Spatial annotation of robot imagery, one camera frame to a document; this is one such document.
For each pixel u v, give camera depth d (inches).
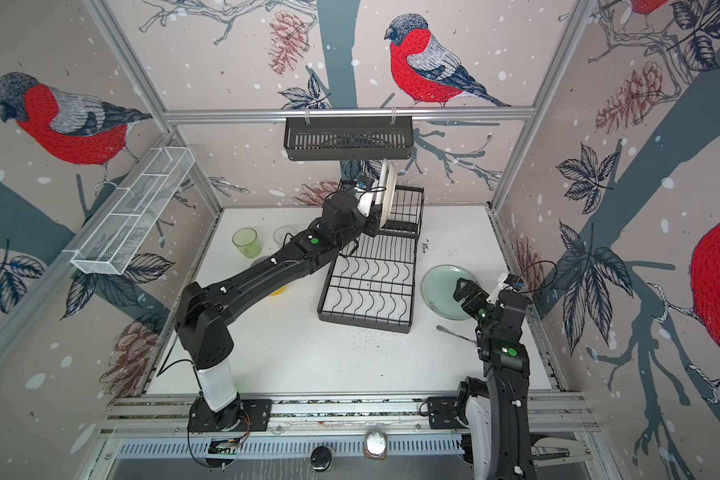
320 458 23.6
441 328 35.1
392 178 30.6
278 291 21.7
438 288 38.5
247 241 39.6
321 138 39.7
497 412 18.8
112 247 27.6
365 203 26.0
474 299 27.5
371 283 38.3
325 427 28.6
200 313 18.7
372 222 27.0
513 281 26.8
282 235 41.5
